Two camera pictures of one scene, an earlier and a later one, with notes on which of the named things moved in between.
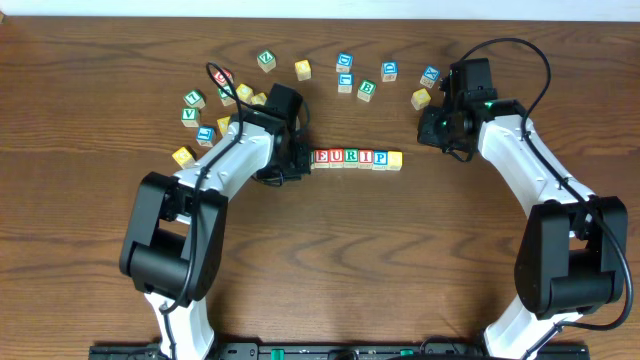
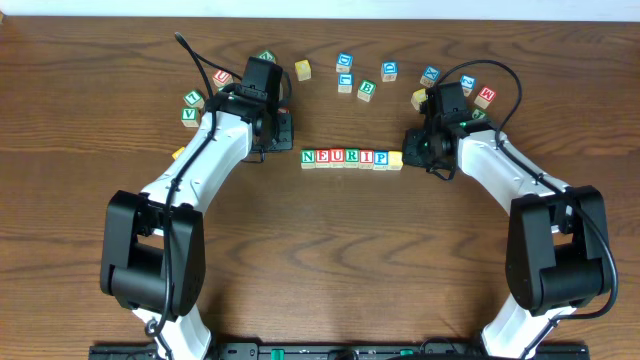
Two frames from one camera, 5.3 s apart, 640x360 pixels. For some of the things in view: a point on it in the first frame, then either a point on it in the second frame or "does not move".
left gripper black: [302, 161] -> [282, 132]
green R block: [351, 158] does not move
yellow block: [395, 160] does not move
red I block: [365, 159] does not move
